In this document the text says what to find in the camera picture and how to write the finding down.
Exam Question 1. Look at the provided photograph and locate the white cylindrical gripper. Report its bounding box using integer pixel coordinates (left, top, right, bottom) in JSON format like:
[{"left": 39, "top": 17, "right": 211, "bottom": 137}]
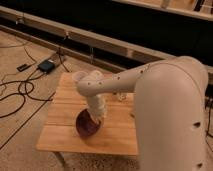
[{"left": 87, "top": 95, "right": 107, "bottom": 126}]

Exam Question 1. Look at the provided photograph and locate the purple ceramic bowl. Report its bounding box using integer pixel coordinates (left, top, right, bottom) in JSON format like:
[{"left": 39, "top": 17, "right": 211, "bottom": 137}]
[{"left": 76, "top": 109, "right": 101, "bottom": 138}]

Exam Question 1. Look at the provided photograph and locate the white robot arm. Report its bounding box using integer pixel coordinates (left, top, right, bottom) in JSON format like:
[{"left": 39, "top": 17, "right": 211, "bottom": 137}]
[{"left": 73, "top": 56, "right": 208, "bottom": 171}]

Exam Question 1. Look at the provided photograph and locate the clear glass jar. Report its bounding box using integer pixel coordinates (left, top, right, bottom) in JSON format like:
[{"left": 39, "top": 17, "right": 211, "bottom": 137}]
[{"left": 117, "top": 93, "right": 127, "bottom": 102}]

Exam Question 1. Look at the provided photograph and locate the wooden table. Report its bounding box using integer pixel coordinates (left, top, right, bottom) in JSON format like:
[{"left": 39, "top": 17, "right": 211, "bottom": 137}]
[{"left": 37, "top": 73, "right": 138, "bottom": 155}]

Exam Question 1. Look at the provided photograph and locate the black power adapter box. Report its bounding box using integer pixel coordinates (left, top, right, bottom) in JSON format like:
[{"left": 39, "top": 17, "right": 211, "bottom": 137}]
[{"left": 38, "top": 60, "right": 55, "bottom": 73}]

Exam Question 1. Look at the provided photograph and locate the small black remote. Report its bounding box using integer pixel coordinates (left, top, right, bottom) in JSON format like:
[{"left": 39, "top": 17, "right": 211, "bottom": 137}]
[{"left": 17, "top": 64, "right": 28, "bottom": 72}]

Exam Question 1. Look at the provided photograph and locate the black floor cable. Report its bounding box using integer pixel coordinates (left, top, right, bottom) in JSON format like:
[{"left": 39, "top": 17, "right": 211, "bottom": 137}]
[{"left": 0, "top": 42, "right": 70, "bottom": 120}]

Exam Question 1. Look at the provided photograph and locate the black cable at right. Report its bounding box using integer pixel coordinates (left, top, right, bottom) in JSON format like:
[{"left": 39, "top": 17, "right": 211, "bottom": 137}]
[{"left": 203, "top": 96, "right": 213, "bottom": 139}]

